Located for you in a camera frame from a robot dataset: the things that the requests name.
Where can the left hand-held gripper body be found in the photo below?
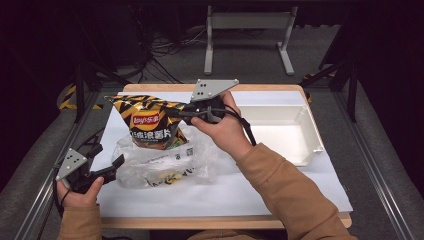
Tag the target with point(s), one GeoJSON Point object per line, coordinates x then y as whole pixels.
{"type": "Point", "coordinates": [71, 165]}

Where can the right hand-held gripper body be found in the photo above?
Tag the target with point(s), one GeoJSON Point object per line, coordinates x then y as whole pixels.
{"type": "Point", "coordinates": [210, 88]}

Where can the yellow black chips bag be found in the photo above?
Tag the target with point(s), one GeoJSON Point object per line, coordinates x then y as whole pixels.
{"type": "Point", "coordinates": [146, 121]}

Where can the translucent plastic shopping bag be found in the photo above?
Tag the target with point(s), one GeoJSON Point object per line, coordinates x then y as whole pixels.
{"type": "Point", "coordinates": [150, 173]}

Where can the white plastic tray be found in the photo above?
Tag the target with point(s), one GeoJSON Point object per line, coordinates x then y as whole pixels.
{"type": "Point", "coordinates": [283, 133]}

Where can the person's left hand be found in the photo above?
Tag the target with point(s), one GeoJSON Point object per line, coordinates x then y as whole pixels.
{"type": "Point", "coordinates": [80, 200]}

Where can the person's right hand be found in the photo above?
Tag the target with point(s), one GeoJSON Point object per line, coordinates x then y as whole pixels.
{"type": "Point", "coordinates": [226, 133]}

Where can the white packet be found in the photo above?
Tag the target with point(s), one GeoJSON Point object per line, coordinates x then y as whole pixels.
{"type": "Point", "coordinates": [173, 160]}

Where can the black metal stand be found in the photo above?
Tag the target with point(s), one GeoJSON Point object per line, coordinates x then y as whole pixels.
{"type": "Point", "coordinates": [79, 90]}

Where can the white metal stand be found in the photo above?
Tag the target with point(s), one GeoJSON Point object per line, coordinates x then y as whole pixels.
{"type": "Point", "coordinates": [250, 20]}

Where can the white paper sheet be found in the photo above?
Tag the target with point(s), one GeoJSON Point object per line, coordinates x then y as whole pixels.
{"type": "Point", "coordinates": [200, 196]}

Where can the person's tan clothing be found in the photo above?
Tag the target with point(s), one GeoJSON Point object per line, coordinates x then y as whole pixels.
{"type": "Point", "coordinates": [226, 236]}

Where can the black tripod stand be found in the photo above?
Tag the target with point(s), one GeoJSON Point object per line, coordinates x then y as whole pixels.
{"type": "Point", "coordinates": [350, 83]}

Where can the aluminium rail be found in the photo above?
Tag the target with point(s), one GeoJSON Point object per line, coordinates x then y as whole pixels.
{"type": "Point", "coordinates": [376, 176]}
{"type": "Point", "coordinates": [43, 196]}

